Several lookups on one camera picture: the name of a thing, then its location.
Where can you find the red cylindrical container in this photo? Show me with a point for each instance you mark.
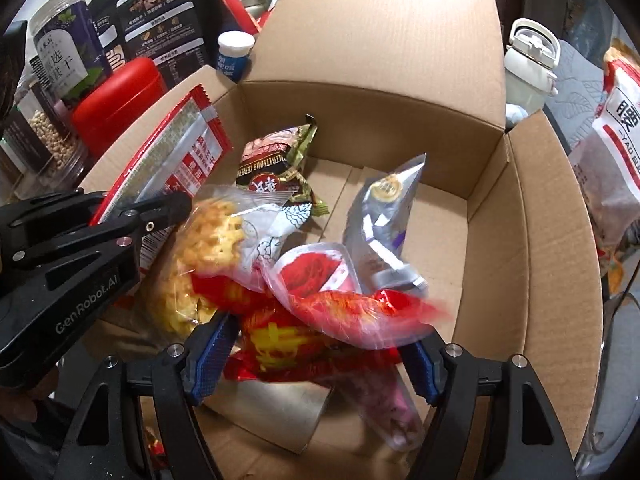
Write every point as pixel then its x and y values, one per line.
pixel 105 114

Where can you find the silver foil snack packet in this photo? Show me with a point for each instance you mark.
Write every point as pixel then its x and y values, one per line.
pixel 376 229

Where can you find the pink red sachet packet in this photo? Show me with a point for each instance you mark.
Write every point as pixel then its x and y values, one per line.
pixel 318 284

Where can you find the small gold cardboard box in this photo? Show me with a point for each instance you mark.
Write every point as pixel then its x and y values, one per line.
pixel 286 415

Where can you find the glass mug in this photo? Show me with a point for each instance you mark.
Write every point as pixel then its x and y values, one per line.
pixel 615 412

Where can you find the white thermos jug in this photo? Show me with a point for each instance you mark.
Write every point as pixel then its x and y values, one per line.
pixel 532 55

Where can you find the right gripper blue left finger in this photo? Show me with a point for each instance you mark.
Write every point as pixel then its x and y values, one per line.
pixel 209 347

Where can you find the light blue leaf cushion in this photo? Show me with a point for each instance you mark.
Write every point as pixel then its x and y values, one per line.
pixel 571 111

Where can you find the small blue white bottle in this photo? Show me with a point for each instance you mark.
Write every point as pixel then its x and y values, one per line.
pixel 234 48

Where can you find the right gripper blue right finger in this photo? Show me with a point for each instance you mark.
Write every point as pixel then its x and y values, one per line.
pixel 425 366

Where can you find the red white striped packet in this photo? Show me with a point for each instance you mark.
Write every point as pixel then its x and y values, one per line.
pixel 153 194

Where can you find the waffle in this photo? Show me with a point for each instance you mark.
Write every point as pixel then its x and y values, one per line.
pixel 221 234

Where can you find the green red cereal snack packet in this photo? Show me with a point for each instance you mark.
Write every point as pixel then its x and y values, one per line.
pixel 275 162

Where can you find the jar with dark green label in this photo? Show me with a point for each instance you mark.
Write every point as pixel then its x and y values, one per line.
pixel 68 45

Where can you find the small jar with nuts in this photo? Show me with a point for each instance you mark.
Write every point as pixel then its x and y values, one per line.
pixel 67 158

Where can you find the red gift bag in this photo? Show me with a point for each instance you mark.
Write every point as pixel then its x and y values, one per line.
pixel 248 15

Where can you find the black stand-up pouch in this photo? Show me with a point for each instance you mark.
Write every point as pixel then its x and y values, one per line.
pixel 178 36

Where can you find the large red white snack bag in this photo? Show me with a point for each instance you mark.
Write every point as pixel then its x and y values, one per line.
pixel 606 162

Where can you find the white patterned snack packet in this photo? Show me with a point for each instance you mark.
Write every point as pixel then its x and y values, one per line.
pixel 277 229

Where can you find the person's left hand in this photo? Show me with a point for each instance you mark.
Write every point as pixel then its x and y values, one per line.
pixel 17 406

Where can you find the red small snack packets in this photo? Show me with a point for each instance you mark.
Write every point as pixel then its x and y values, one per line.
pixel 275 346

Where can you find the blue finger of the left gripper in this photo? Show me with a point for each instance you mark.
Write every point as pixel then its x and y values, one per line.
pixel 50 248

